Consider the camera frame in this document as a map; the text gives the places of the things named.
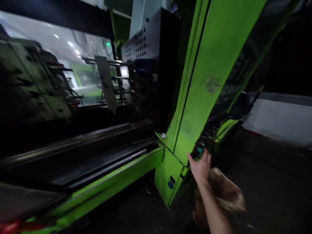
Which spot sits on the person's right hand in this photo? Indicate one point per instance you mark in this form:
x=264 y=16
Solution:
x=201 y=165

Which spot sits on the white box with grey rim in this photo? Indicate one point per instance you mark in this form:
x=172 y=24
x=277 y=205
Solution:
x=280 y=117

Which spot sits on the grey metal mould plate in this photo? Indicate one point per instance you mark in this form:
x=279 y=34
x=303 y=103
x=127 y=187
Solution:
x=106 y=83

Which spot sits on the green injection moulding machine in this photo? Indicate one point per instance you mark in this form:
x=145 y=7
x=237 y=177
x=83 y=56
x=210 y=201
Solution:
x=209 y=73

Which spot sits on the black perforated metal panel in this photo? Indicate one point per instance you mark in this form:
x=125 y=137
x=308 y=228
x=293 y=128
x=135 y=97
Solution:
x=151 y=48

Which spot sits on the red object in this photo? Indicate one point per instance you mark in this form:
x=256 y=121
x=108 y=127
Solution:
x=11 y=226

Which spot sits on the small white scrap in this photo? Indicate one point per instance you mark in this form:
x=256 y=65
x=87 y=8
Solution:
x=162 y=134

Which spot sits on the blue label sticker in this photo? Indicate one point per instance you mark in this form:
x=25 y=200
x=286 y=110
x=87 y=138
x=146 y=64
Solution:
x=171 y=182

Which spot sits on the round green push button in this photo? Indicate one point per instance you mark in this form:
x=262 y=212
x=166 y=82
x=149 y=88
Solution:
x=200 y=149

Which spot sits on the grey-green mould platen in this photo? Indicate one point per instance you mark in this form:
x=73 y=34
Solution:
x=29 y=80

